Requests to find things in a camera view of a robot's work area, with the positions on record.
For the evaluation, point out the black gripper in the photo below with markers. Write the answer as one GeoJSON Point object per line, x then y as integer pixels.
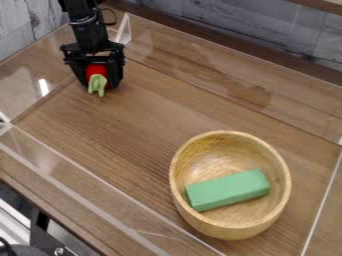
{"type": "Point", "coordinates": [110, 53]}

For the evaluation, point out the red plush strawberry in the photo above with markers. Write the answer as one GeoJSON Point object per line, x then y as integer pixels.
{"type": "Point", "coordinates": [97, 77]}

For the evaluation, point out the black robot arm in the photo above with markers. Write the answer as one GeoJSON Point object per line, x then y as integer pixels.
{"type": "Point", "coordinates": [87, 22]}

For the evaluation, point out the green rectangular block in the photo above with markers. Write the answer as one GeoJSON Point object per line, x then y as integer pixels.
{"type": "Point", "coordinates": [228, 190]}

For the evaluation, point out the wooden bowl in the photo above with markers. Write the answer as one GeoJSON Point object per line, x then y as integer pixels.
{"type": "Point", "coordinates": [221, 153]}

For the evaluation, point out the clear acrylic corner bracket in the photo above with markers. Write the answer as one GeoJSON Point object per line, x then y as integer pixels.
{"type": "Point", "coordinates": [122, 35]}

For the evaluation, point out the clear acrylic tray wall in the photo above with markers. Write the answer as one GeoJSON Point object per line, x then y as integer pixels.
{"type": "Point", "coordinates": [90, 156]}

